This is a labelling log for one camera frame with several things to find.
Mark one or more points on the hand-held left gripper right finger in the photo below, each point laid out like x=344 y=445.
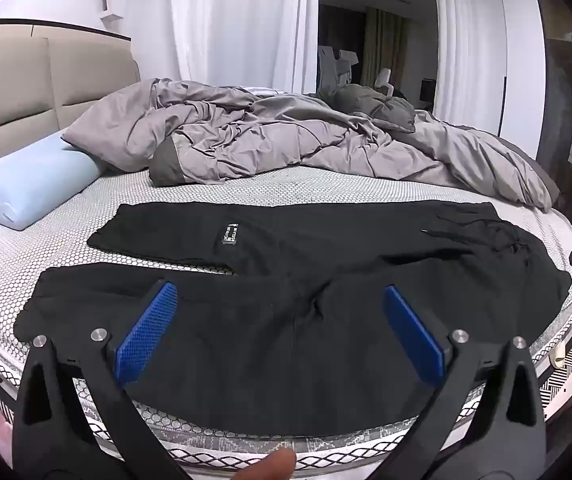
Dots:
x=413 y=335

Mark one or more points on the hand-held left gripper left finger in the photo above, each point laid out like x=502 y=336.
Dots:
x=146 y=330

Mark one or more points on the black pants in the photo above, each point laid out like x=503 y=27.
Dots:
x=266 y=360

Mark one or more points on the person's left hand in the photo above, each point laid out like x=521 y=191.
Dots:
x=268 y=465

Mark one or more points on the white honeycomb mattress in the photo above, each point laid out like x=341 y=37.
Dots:
x=66 y=240

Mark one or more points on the light blue pillow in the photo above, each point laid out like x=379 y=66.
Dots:
x=31 y=180

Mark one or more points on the grey duvet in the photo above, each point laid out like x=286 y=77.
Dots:
x=266 y=140

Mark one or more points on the dark grey cushion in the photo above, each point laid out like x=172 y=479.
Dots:
x=366 y=105

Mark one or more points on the white curtain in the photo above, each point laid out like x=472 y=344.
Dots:
x=461 y=60
x=241 y=20

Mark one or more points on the white office chair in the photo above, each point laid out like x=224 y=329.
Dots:
x=383 y=80

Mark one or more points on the beige padded headboard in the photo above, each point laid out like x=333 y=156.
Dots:
x=16 y=85

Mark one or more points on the olive curtain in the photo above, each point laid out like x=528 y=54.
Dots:
x=386 y=45

